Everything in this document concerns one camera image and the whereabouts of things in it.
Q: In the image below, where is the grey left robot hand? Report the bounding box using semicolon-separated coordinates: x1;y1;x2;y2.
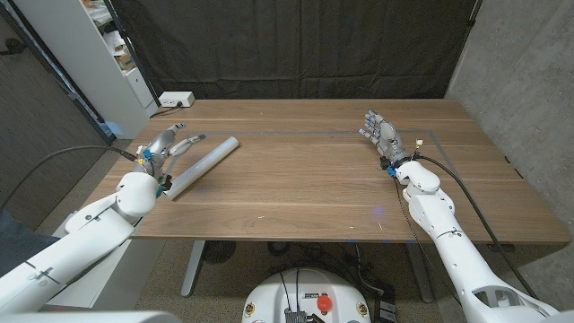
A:
133;123;207;180

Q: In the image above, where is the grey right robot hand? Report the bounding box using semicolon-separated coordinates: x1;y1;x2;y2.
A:
357;109;412;165

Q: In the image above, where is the white plastic wrap roll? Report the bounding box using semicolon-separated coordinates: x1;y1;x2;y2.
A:
163;135;240;201

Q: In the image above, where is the white power outlet box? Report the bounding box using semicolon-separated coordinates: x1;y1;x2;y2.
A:
159;91;196;109

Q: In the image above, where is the small cardboard box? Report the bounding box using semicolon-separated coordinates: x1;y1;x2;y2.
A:
114;52;136;71

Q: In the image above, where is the black backdrop stand pole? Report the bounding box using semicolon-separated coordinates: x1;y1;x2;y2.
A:
102;0;161;108

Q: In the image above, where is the white shelf cabinet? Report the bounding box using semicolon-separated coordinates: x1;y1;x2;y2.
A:
13;0;159;140

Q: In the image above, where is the round black floor fan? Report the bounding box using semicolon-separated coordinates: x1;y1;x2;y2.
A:
201;240;237;265

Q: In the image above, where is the grey table leg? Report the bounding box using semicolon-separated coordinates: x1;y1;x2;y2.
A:
180;240;206;298
405;243;435;304

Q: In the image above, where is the black curtain backdrop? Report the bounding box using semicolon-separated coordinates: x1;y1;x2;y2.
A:
109;0;483;100

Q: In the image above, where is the white box beside table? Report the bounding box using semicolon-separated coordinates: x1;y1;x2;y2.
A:
42;210;165;310

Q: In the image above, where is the person's leg in jeans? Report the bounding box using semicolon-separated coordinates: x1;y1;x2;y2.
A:
0;208;62;277

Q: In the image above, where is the black floor power strip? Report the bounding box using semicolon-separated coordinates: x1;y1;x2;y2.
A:
375;286;398;323

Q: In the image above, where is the white robot torso base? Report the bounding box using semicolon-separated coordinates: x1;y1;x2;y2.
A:
241;267;372;323

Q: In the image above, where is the black outlet box cable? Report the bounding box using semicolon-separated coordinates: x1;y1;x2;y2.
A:
150;101;184;118

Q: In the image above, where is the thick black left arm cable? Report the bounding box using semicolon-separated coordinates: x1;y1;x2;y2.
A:
0;144;138;211

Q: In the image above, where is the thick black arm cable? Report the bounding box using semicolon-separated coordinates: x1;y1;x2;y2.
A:
417;154;538;301
0;144;138;211

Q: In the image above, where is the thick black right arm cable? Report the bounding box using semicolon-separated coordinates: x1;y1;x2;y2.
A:
417;154;538;301

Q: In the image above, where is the black floor cable tangle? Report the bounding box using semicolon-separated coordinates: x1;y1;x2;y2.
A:
267;241;382;297

